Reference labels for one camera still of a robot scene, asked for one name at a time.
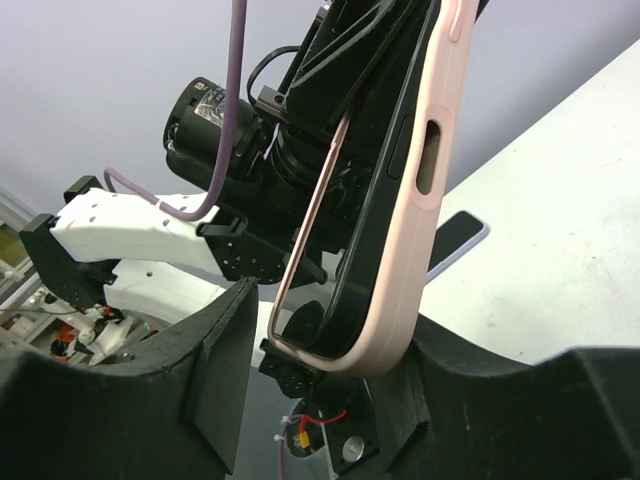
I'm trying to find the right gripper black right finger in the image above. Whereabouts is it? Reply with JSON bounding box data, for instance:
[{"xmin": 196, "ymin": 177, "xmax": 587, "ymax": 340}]
[{"xmin": 370, "ymin": 317, "xmax": 639, "ymax": 479}]

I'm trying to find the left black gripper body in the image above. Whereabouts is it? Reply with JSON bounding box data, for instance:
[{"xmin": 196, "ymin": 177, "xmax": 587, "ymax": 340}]
[{"xmin": 259, "ymin": 1, "xmax": 430, "ymax": 208}]

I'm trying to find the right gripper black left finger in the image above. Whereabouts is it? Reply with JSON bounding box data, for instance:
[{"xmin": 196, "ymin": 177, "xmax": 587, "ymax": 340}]
[{"xmin": 1, "ymin": 278, "xmax": 258, "ymax": 479}]

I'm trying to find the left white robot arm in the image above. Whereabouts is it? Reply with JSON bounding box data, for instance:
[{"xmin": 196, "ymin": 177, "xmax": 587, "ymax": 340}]
[{"xmin": 20, "ymin": 1, "xmax": 483, "ymax": 376}]

